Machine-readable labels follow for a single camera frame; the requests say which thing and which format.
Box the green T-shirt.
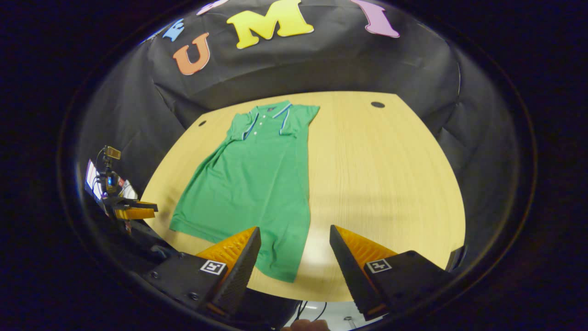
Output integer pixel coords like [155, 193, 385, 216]
[169, 100, 321, 283]

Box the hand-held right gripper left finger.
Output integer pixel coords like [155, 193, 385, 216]
[141, 225, 262, 318]

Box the computer monitor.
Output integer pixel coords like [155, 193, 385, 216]
[85, 159, 102, 200]

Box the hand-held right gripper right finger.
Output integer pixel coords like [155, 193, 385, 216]
[329, 224, 455, 321]

